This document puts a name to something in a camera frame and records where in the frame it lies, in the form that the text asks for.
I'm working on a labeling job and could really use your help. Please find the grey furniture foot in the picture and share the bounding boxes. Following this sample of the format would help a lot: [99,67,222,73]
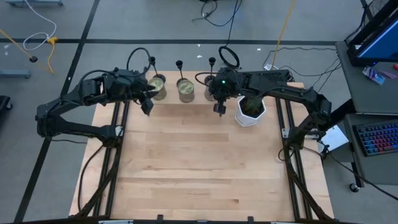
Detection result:
[5,0,64,7]
[0,70,31,79]

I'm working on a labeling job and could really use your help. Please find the coiled black cable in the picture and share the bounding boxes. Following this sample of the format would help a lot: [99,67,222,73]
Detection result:
[218,45,241,71]

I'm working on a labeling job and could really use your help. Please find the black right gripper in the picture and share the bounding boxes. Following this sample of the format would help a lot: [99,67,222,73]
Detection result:
[208,69,242,117]

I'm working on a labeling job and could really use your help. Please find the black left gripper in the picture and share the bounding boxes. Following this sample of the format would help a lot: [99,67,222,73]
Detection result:
[114,69,160,117]

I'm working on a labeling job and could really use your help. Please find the glass jar candle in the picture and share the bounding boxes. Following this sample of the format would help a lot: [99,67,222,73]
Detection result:
[204,81,218,102]
[147,77,167,101]

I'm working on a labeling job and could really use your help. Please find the backlit rainbow keyboard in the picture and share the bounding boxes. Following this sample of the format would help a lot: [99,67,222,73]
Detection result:
[356,121,398,157]

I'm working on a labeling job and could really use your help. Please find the black perforated frame panel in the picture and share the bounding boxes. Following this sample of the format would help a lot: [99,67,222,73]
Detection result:
[261,70,295,83]

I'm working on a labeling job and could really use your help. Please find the colourful foil packet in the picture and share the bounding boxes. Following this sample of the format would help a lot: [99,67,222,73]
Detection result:
[362,65,386,86]

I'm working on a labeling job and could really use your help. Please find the grey desk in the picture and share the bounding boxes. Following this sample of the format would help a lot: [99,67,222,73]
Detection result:
[335,41,398,187]

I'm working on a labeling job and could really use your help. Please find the yellow rod with black tip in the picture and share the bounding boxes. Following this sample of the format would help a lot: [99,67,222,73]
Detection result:
[0,27,54,74]

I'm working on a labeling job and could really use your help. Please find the black candle stick holder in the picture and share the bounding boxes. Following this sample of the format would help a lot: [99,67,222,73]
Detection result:
[148,55,167,84]
[203,57,217,85]
[175,60,188,86]

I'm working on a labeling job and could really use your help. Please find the cactus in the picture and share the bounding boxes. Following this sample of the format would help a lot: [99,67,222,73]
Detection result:
[234,95,267,128]

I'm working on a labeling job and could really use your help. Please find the yellow floor cable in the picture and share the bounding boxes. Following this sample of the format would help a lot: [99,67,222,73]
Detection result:
[272,0,297,71]

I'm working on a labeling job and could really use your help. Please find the short yellow cable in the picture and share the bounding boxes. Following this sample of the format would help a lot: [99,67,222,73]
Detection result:
[46,36,59,74]

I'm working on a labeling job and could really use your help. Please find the black hanging arm cable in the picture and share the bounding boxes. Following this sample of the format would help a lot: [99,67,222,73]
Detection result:
[76,144,105,214]

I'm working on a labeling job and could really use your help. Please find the long black floor cable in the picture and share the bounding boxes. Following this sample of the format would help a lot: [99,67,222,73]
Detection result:
[192,0,244,47]

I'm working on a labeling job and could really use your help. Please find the black aluminium frame rails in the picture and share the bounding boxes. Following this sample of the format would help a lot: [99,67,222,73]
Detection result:
[76,99,131,218]
[273,96,336,222]

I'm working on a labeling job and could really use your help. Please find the white floor cable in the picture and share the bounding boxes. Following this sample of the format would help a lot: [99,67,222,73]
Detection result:
[22,0,58,52]

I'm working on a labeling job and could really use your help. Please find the black computer monitor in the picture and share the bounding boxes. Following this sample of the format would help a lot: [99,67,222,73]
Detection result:
[346,0,398,67]

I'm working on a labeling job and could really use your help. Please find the white paper sheet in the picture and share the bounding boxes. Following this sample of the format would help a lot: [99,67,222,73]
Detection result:
[317,124,350,153]

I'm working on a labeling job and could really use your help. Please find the thin black cable bundle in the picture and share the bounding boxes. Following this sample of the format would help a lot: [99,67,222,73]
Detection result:
[262,46,343,94]

